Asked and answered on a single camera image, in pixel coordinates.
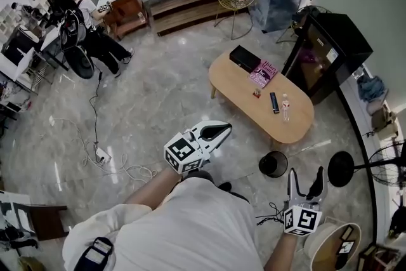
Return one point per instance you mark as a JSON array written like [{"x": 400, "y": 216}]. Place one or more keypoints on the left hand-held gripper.
[{"x": 182, "y": 152}]

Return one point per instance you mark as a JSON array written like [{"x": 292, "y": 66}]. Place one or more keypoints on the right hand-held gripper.
[{"x": 304, "y": 219}]

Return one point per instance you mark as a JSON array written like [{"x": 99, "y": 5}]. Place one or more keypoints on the black waste bin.
[{"x": 272, "y": 165}]

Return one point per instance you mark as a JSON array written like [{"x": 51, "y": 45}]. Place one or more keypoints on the small red snack packet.
[{"x": 256, "y": 93}]

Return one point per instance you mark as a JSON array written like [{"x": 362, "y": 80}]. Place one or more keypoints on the dark blue rectangular packet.
[{"x": 274, "y": 103}]

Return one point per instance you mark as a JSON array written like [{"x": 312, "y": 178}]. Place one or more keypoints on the clear plastic water bottle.
[{"x": 286, "y": 108}]

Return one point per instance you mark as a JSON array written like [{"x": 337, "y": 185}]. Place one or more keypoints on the person's left forearm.
[{"x": 152, "y": 188}]

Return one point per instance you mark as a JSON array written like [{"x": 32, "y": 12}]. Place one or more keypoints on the person's right forearm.
[{"x": 282, "y": 254}]

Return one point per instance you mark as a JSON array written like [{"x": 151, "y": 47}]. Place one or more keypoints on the wooden coffee table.
[{"x": 241, "y": 95}]

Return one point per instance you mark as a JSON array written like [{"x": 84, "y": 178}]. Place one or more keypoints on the black round-base standing fan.
[{"x": 341, "y": 168}]

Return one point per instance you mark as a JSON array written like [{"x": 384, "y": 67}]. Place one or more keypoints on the round white basket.
[{"x": 330, "y": 244}]

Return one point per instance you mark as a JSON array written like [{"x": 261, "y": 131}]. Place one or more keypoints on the person's black trousers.
[{"x": 236, "y": 195}]

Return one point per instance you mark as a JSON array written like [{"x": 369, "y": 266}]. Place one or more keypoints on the pink book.
[{"x": 263, "y": 73}]

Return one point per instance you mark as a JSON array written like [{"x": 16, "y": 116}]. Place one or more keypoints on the black box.
[{"x": 244, "y": 57}]

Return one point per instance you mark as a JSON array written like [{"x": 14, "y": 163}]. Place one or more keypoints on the person's white shirt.
[{"x": 184, "y": 225}]

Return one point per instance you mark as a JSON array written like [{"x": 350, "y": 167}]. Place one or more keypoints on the beige bag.
[{"x": 382, "y": 120}]

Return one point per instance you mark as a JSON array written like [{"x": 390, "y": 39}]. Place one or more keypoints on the white power strip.
[{"x": 103, "y": 155}]

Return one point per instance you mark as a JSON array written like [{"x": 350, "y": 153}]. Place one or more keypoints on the blue cloth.
[{"x": 371, "y": 87}]

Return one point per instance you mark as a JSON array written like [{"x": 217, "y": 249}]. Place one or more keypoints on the wooden steps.
[{"x": 190, "y": 12}]

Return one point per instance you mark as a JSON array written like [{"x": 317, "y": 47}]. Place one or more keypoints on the black glass-door fridge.
[{"x": 317, "y": 60}]

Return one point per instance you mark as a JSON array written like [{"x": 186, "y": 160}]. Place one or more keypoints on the brown wooden cabinet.
[{"x": 127, "y": 14}]

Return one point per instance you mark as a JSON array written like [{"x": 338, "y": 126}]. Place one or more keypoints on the black floor fan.
[{"x": 79, "y": 62}]

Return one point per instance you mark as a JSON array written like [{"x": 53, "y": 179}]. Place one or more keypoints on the brown box stool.
[{"x": 44, "y": 220}]

